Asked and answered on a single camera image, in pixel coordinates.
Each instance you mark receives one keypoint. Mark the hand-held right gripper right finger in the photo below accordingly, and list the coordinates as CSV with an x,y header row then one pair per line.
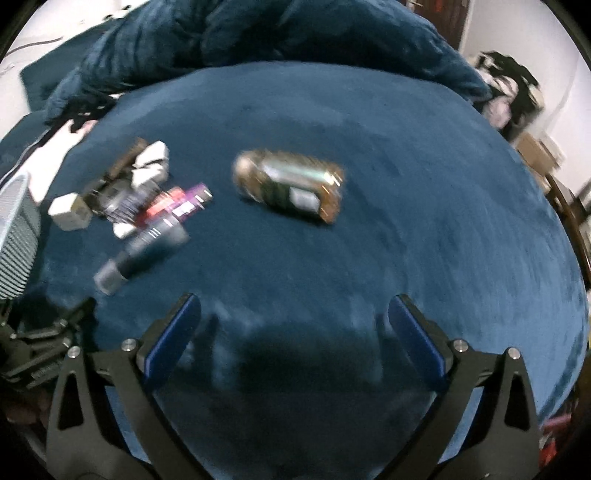
x,y
418,341

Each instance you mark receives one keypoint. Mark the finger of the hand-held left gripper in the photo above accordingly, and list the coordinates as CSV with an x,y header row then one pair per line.
x,y
76,316

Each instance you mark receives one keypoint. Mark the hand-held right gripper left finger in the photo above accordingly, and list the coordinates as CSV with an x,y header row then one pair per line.
x,y
173,337

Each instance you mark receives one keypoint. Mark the dark bottle with grey cap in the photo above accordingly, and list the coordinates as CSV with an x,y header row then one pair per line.
x,y
147,249

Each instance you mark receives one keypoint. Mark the light blue plastic basket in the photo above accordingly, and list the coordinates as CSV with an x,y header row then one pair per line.
x,y
18,240

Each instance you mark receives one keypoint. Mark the white wall charger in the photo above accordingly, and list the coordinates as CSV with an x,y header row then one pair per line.
x,y
152,154
69,212

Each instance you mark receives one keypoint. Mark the sunglasses with brown case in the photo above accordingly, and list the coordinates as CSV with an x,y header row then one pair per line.
x,y
113,198

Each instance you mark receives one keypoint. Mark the red lighter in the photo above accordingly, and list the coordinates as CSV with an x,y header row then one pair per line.
x,y
159,210

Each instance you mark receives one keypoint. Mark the purple lighter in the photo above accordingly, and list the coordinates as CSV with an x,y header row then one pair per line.
x,y
194,198

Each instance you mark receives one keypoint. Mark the brown wooden comb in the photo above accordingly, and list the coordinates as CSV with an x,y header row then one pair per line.
x,y
131,154

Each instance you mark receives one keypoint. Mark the amber jar with gold lid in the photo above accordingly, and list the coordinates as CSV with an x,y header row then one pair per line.
x,y
288,187

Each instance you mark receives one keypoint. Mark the red cloth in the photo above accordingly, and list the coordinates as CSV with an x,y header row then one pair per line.
x,y
556,438

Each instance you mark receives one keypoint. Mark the blue pillow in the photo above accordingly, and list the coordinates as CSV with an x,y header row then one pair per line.
x,y
51,69
23,143

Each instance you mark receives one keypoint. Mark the wooden chair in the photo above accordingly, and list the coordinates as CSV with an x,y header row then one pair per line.
x,y
570,217

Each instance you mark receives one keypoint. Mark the cardboard box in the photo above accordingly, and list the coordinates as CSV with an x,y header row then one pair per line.
x,y
538,154

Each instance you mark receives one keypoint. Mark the pile of clothes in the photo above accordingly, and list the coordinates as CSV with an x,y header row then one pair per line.
x,y
508,87

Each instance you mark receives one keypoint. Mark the blue plush quilt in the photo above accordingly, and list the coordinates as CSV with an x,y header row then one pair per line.
x,y
258,32

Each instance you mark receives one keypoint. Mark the dark brown door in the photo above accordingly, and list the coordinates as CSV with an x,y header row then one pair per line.
x,y
443,18

